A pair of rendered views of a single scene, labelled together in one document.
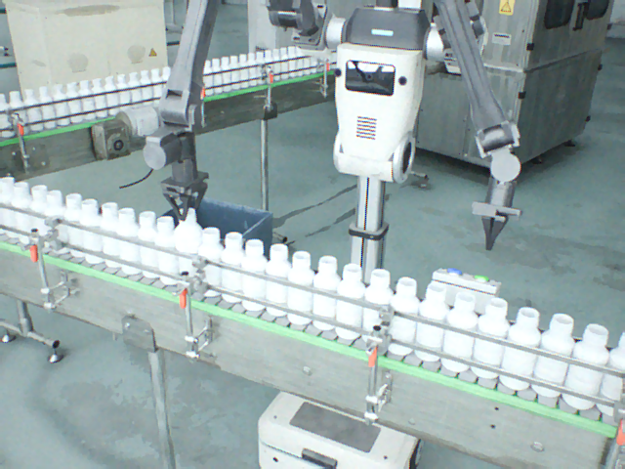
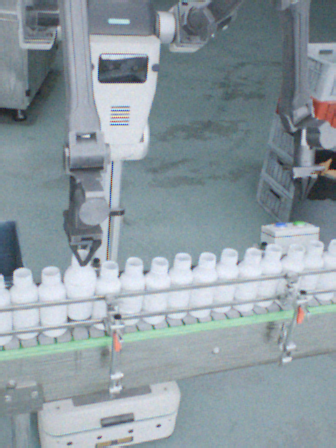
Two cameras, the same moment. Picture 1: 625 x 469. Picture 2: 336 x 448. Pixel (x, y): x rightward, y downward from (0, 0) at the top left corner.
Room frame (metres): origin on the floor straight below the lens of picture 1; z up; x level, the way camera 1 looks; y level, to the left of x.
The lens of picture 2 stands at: (0.51, 0.88, 1.90)
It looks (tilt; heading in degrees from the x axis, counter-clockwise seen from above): 32 degrees down; 313
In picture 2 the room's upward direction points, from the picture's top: 7 degrees clockwise
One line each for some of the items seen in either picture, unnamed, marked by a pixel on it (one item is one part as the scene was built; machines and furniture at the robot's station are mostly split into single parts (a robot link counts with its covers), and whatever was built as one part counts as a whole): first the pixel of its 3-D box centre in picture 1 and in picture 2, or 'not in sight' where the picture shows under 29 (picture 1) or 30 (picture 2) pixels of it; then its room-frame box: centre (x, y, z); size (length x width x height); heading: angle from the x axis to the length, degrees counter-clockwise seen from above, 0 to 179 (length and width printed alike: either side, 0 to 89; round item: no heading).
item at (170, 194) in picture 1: (185, 199); (82, 244); (1.29, 0.29, 1.23); 0.07 x 0.07 x 0.09; 65
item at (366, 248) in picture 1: (365, 278); (103, 251); (1.80, -0.18, 0.74); 0.11 x 0.11 x 0.40; 65
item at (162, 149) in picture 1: (171, 134); (90, 181); (1.26, 0.30, 1.40); 0.12 x 0.09 x 0.12; 156
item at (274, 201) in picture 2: not in sight; (308, 196); (2.23, -2.35, 0.11); 0.61 x 0.41 x 0.22; 71
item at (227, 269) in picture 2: (326, 293); (224, 280); (1.16, -0.03, 1.08); 0.06 x 0.06 x 0.17
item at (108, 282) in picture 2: (211, 262); (106, 295); (1.27, 0.24, 1.09); 0.06 x 0.06 x 0.17
